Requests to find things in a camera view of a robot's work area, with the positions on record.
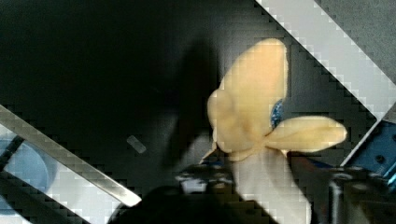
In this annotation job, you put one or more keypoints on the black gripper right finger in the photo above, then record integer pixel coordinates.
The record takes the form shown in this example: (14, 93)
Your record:
(343, 195)

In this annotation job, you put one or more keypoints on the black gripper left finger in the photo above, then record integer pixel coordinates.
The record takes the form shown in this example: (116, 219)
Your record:
(198, 177)

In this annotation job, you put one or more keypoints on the peeled plush banana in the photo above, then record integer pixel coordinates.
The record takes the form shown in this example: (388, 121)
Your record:
(240, 110)

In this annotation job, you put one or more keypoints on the black steel toaster oven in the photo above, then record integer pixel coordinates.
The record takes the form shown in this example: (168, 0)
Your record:
(123, 84)

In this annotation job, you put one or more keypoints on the blue bowl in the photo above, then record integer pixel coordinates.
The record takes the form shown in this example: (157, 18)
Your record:
(27, 173)

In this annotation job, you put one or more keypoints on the blue metal frame rail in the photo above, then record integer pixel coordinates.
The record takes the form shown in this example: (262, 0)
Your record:
(378, 152)

